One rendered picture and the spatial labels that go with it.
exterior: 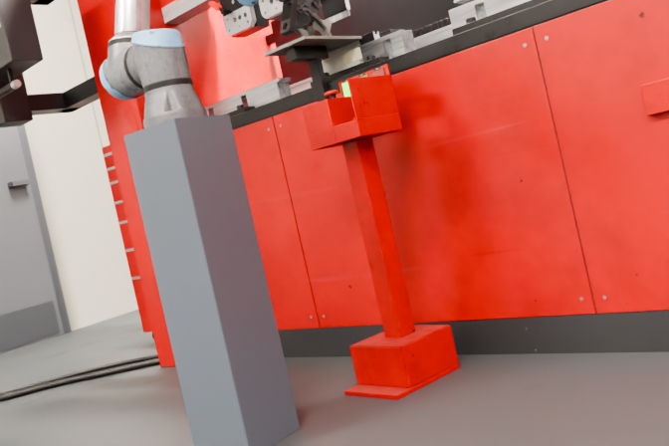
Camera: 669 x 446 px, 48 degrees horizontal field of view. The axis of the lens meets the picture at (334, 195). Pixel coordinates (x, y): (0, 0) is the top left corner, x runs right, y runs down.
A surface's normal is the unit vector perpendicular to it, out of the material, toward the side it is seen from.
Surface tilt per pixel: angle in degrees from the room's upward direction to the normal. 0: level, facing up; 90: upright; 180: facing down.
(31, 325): 90
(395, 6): 90
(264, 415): 90
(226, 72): 90
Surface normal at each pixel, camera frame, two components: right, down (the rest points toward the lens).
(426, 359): 0.65, -0.14
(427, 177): -0.66, 0.15
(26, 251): 0.79, -0.18
